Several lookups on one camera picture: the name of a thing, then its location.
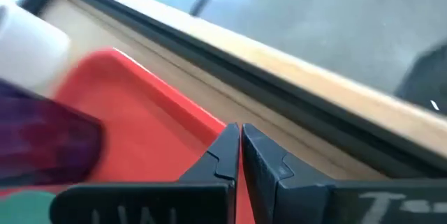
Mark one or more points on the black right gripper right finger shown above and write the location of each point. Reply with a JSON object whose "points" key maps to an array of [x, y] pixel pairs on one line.
{"points": [[307, 203]]}

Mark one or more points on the brown board table mat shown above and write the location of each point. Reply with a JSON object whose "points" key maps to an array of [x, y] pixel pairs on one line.
{"points": [[279, 136]]}

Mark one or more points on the purple translucent cup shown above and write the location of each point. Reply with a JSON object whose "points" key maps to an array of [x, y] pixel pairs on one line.
{"points": [[45, 140]]}

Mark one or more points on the red plastic tray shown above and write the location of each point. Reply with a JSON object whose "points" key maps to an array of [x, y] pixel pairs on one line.
{"points": [[150, 130]]}

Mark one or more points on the white plant pot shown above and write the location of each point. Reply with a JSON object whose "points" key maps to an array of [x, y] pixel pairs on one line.
{"points": [[31, 49]]}

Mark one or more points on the black aluminium table frame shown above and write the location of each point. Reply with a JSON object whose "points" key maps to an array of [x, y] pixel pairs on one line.
{"points": [[244, 77]]}

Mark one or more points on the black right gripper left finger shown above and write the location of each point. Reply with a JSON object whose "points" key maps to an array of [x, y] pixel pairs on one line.
{"points": [[157, 203]]}

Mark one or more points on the dark chair back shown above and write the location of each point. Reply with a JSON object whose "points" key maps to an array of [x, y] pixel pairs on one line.
{"points": [[426, 81]]}

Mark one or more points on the teal green plate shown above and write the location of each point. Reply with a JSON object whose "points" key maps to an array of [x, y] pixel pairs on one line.
{"points": [[21, 210]]}

